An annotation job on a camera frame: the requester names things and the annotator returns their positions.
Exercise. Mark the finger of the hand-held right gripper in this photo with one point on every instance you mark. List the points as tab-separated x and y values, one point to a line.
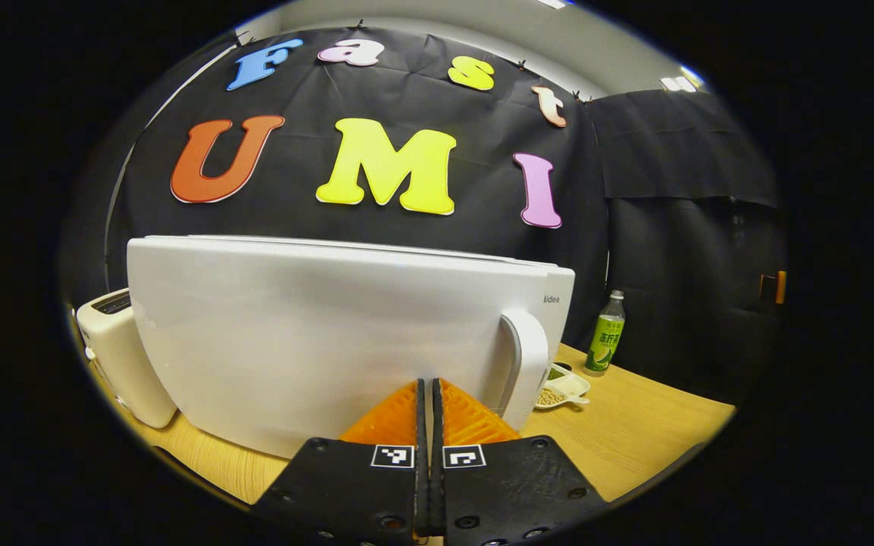
781	288

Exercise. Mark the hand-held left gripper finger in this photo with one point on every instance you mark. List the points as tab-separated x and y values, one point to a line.
438	485
422	485

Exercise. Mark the white microwave oven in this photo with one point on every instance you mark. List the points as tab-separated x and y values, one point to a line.
315	334

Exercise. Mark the white divided snack dish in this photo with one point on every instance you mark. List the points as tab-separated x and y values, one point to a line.
566	387

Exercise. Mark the green label drink bottle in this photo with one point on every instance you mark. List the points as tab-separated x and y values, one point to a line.
605	341

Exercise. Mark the white toaster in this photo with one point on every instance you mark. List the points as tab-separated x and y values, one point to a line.
122	356

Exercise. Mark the large ceiling light panel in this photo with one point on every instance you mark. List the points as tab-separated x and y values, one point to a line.
552	3

